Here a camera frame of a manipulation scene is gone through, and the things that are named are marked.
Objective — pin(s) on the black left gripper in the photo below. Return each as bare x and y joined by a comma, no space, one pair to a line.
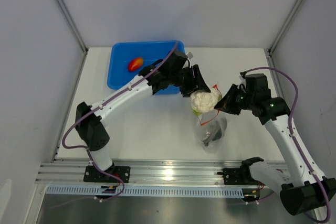
195,84

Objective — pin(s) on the white slotted cable duct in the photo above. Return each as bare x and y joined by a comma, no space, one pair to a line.
150,191

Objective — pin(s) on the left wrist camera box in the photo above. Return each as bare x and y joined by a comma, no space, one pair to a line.
189,55

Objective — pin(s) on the grey toy fish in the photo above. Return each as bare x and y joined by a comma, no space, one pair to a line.
212,131

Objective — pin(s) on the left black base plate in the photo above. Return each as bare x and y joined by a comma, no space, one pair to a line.
92,175

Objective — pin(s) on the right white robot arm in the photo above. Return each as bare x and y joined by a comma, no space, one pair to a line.
306,187

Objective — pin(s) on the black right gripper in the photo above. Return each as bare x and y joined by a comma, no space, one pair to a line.
226,104

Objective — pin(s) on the white cauliflower with leaves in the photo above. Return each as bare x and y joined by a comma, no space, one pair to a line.
203,102

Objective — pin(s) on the red orange mango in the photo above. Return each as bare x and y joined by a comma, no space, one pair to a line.
135,64

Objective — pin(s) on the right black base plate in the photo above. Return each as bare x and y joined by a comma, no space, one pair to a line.
235,176

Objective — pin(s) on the clear orange-zip plastic bag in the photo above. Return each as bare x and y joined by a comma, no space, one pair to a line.
202,120

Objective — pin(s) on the aluminium rail frame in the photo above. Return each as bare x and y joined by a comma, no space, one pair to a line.
155,136

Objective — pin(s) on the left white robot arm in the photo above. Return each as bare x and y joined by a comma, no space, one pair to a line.
91,120

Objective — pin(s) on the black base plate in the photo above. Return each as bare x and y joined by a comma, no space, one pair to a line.
235,176
92,175

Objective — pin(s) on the blue plastic bin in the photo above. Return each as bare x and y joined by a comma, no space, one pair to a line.
128,58

